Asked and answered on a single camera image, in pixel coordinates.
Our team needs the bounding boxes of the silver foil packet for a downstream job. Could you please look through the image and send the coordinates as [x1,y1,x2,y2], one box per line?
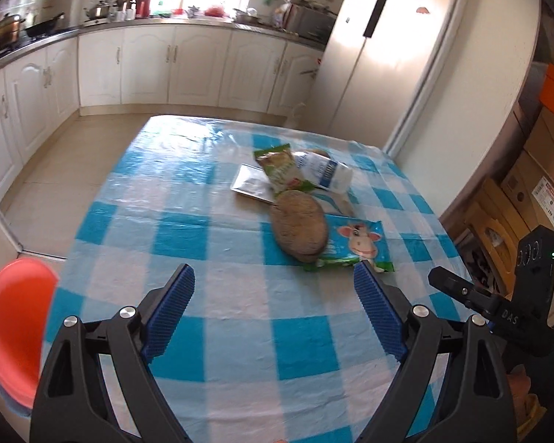
[230,164,278,204]

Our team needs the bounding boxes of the steel kettle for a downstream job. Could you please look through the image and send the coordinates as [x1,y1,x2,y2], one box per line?
[84,0,114,20]

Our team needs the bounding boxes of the large cardboard box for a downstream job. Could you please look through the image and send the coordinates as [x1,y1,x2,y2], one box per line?
[501,106,554,241]

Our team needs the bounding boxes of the steel toaster oven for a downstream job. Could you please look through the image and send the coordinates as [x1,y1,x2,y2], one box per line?
[288,4,338,42]

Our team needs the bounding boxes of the white kitchen cabinets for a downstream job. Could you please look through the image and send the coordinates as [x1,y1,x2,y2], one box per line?
[0,23,326,204]

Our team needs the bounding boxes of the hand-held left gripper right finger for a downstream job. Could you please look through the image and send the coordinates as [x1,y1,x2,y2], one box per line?
[353,260,518,443]

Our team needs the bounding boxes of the green cow-print wrapper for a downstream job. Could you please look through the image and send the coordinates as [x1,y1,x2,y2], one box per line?
[303,214,394,274]

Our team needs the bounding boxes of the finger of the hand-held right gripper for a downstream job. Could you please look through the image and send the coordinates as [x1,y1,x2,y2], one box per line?
[428,266,502,324]

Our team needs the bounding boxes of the person's right hand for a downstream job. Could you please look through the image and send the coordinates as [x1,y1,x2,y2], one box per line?
[510,364,546,425]

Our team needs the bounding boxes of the orange plastic basin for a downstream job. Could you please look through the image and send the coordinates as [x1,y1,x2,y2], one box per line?
[0,260,61,409]

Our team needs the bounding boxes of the brown oval pad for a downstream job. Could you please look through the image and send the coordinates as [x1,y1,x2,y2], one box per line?
[270,190,329,259]

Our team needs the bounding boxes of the golden cooking pot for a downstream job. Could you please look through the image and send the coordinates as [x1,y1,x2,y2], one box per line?
[0,13,27,47]

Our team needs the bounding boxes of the white refrigerator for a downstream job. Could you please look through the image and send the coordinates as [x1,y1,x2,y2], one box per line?
[307,0,472,151]

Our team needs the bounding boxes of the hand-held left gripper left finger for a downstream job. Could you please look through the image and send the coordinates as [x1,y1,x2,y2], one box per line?
[29,263,196,443]

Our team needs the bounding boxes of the green snack packet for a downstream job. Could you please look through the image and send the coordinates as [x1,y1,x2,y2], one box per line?
[253,144,315,196]

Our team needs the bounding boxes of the metal bowl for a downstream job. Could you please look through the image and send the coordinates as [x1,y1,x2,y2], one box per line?
[233,7,261,25]

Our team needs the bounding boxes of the white and blue packet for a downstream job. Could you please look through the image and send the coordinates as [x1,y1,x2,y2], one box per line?
[292,150,353,193]

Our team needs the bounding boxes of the blue checked tablecloth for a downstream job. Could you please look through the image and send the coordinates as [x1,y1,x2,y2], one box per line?
[0,114,474,443]

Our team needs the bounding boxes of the light blue stool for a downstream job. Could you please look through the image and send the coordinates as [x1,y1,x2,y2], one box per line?
[0,388,33,415]

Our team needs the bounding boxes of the white plastic bag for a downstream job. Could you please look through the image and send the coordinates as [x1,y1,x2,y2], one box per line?
[272,2,293,28]

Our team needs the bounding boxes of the black wok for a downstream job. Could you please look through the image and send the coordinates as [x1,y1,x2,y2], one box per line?
[24,13,66,38]

